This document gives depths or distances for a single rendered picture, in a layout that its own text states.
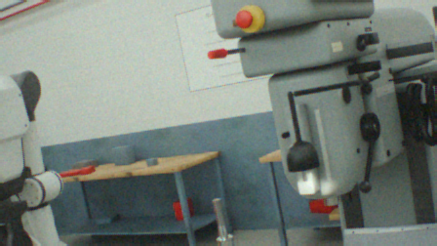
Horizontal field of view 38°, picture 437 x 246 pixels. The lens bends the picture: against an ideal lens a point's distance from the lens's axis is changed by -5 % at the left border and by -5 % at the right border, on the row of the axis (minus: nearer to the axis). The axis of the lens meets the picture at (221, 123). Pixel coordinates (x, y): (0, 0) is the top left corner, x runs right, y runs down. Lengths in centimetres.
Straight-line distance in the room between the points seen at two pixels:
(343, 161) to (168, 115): 581
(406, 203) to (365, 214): 14
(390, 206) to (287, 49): 72
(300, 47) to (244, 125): 526
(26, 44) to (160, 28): 228
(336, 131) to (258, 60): 25
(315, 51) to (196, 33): 549
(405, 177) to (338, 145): 49
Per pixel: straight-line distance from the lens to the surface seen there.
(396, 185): 203
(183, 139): 722
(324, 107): 156
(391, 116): 181
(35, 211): 183
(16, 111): 165
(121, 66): 766
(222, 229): 188
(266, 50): 156
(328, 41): 150
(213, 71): 689
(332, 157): 157
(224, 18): 150
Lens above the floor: 165
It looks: 4 degrees down
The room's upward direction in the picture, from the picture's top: 11 degrees counter-clockwise
